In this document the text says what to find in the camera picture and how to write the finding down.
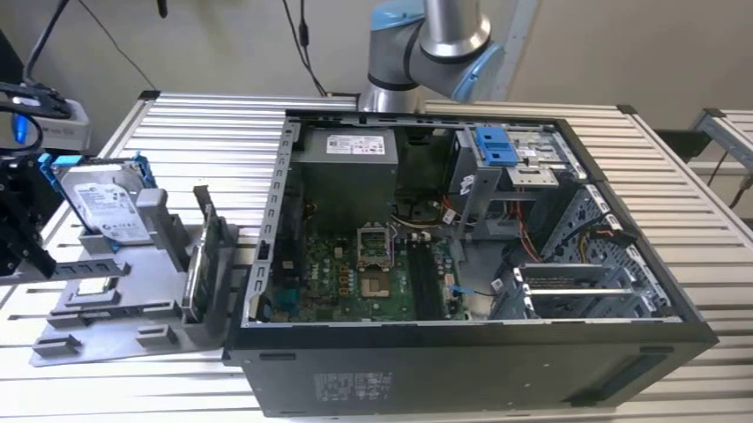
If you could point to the grey power supply unit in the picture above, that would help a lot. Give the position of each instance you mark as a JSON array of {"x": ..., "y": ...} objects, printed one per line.
[{"x": 348, "y": 189}]

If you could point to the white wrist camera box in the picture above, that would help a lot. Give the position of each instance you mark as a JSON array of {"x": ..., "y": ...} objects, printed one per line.
[{"x": 67, "y": 128}]

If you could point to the CPU socket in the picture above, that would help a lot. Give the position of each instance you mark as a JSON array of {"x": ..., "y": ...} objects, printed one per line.
[{"x": 377, "y": 285}]

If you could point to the black box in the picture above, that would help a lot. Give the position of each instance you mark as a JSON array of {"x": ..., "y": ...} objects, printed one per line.
[{"x": 683, "y": 145}]

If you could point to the grey metal drive cage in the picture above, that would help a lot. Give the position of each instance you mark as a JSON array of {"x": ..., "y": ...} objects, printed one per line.
[{"x": 488, "y": 189}]

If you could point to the black RAM slot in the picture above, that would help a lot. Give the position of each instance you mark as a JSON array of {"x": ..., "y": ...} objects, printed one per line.
[
  {"x": 416, "y": 282},
  {"x": 436, "y": 282},
  {"x": 423, "y": 282},
  {"x": 429, "y": 282}
]

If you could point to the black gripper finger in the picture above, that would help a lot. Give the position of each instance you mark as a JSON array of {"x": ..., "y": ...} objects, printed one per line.
[{"x": 21, "y": 220}]

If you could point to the black PC case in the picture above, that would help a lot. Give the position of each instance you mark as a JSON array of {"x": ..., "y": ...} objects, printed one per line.
[{"x": 441, "y": 374}]

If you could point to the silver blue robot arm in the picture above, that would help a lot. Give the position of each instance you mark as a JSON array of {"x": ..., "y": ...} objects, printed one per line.
[{"x": 451, "y": 26}]

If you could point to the metal locking lever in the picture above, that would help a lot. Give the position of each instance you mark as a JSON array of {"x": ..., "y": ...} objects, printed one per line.
[{"x": 393, "y": 249}]

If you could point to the grey parts rack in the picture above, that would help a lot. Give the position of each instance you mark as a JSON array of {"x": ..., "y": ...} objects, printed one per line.
[{"x": 148, "y": 282}]

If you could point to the blue plastic drive latch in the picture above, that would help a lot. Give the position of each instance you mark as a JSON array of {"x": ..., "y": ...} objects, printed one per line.
[{"x": 495, "y": 145}]

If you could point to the green motherboard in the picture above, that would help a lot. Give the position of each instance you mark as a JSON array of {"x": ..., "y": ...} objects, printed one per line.
[{"x": 324, "y": 251}]

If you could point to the metal slat side table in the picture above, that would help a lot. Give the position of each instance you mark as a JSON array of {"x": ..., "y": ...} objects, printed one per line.
[{"x": 736, "y": 128}]

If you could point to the grey metal disk bay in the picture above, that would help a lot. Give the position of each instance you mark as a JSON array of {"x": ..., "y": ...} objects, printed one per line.
[{"x": 580, "y": 291}]

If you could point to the hard disk in blue carrier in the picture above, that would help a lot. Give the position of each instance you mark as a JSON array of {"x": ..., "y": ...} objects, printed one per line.
[{"x": 97, "y": 200}]

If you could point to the green graphics card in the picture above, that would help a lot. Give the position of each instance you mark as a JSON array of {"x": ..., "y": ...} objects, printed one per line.
[{"x": 209, "y": 264}]

